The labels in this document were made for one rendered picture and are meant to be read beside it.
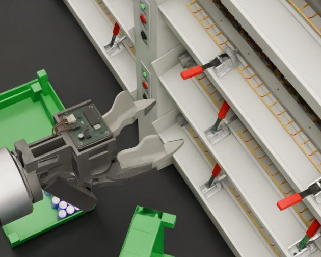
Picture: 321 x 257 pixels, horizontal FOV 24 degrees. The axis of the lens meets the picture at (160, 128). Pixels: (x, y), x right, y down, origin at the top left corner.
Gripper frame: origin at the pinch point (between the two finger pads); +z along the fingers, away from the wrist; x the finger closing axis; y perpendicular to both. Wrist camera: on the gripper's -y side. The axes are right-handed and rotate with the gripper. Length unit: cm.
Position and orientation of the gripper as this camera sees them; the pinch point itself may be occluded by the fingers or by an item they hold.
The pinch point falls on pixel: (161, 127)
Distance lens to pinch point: 100.0
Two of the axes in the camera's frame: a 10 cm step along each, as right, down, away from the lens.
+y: 0.3, -6.0, -8.0
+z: 8.7, -3.8, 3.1
